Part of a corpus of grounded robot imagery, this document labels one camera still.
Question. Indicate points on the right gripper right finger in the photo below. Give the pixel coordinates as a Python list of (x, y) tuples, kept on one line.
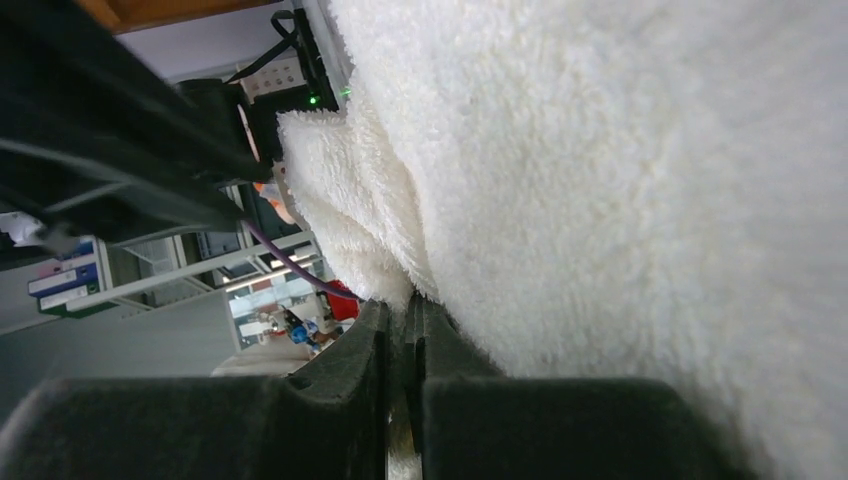
[(471, 421)]

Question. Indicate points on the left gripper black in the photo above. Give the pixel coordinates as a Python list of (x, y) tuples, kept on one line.
[(93, 141)]

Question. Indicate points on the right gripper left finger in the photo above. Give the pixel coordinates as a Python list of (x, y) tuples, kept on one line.
[(327, 420)]

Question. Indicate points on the white towel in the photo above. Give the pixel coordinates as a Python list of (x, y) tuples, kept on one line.
[(607, 188)]

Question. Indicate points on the wooden rack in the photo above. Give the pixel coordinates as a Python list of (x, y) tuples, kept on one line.
[(122, 16)]

